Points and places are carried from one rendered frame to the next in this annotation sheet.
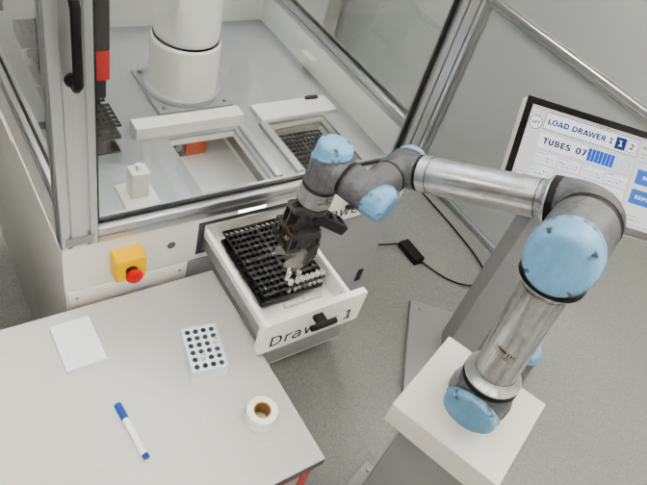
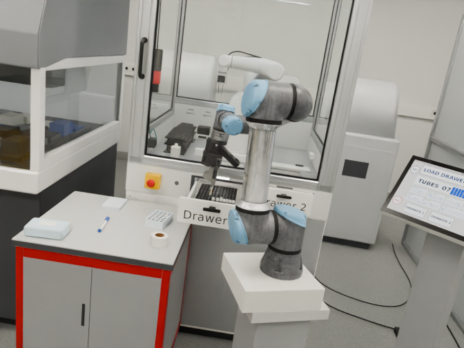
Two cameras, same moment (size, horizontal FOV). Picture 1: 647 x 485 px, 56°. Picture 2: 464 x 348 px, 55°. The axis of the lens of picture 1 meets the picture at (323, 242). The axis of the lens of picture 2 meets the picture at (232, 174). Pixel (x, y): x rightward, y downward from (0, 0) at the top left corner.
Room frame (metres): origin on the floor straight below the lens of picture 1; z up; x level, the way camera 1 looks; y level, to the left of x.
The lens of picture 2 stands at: (-0.21, -1.36, 1.57)
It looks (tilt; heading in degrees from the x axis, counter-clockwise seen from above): 16 degrees down; 47
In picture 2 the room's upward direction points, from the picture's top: 8 degrees clockwise
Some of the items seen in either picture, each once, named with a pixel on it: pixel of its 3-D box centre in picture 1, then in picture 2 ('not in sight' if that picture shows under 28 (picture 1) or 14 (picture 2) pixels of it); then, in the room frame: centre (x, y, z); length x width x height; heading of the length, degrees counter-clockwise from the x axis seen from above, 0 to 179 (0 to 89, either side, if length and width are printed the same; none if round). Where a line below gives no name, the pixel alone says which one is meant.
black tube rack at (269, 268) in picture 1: (271, 262); (216, 199); (1.06, 0.11, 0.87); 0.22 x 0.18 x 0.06; 46
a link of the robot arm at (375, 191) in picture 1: (372, 190); (234, 123); (0.96, -0.06, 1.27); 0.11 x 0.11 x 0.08; 66
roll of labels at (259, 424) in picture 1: (261, 414); (159, 239); (0.70, 0.01, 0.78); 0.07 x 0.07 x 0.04
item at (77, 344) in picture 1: (78, 344); (114, 203); (0.72, 0.45, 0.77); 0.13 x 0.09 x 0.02; 46
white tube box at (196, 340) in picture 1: (203, 350); (159, 219); (0.81, 0.18, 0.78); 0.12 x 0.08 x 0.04; 35
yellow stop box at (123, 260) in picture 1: (128, 264); (152, 181); (0.90, 0.41, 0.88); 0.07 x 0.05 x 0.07; 136
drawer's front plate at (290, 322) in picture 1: (312, 319); (211, 214); (0.92, -0.03, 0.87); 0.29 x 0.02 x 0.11; 136
